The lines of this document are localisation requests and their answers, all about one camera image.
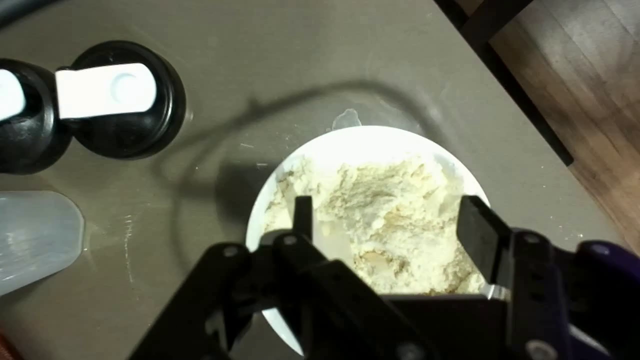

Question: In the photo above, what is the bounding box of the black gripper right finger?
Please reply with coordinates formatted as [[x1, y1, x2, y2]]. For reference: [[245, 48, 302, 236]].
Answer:
[[457, 196, 640, 360]]

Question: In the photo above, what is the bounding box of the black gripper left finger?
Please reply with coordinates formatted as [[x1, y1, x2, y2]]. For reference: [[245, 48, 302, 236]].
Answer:
[[131, 196, 429, 360]]

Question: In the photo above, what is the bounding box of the white bowl with powder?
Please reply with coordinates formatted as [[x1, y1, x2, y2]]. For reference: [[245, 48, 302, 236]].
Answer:
[[245, 124, 495, 357]]

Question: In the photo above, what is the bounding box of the tall frosted shaker cup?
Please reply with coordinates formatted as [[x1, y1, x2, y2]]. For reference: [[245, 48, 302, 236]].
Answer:
[[0, 190, 85, 296]]

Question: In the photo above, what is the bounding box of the black shaker lid white cap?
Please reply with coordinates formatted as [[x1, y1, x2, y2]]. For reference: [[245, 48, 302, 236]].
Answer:
[[55, 40, 188, 159]]

